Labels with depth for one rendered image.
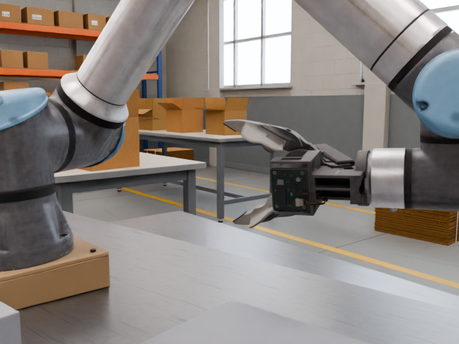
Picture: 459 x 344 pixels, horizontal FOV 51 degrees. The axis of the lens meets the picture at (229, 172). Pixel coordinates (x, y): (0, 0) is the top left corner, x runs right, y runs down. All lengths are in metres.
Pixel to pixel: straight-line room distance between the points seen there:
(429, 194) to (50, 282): 0.48
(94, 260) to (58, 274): 0.05
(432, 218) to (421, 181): 3.57
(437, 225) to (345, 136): 2.71
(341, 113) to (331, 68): 0.62
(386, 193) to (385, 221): 3.76
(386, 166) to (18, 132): 0.46
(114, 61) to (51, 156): 0.16
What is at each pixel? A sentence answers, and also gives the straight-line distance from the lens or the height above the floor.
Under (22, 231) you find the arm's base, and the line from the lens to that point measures 0.69.
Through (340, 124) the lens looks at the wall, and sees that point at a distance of 6.60.
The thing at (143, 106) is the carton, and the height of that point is 1.06.
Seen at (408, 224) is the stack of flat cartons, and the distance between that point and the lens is 4.26.
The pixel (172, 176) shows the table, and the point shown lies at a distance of 2.52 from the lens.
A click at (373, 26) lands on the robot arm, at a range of 0.47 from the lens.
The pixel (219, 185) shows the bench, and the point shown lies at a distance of 4.43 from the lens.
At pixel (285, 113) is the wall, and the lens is 7.28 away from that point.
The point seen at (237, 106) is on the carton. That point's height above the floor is 1.06.
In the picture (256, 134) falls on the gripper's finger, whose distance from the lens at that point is 0.66.
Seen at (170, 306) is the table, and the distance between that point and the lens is 0.65.
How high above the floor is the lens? 1.09
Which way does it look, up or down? 8 degrees down
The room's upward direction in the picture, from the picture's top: straight up
